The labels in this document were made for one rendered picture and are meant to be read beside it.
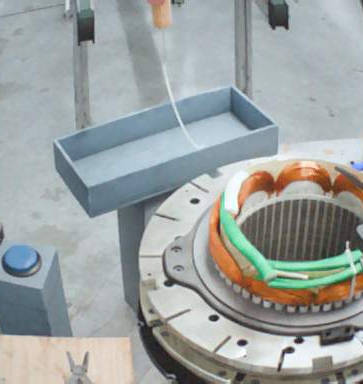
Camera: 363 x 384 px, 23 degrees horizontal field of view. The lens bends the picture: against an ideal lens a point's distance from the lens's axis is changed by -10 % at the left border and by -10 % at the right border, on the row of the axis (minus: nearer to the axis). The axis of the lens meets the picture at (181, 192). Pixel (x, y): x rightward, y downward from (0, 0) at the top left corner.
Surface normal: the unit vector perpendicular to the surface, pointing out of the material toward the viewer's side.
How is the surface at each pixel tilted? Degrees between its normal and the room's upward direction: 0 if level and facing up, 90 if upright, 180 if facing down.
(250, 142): 90
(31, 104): 0
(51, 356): 0
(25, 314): 90
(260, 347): 0
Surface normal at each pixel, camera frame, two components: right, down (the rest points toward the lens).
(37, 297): -0.18, 0.60
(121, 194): 0.48, 0.53
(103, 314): -0.01, -0.79
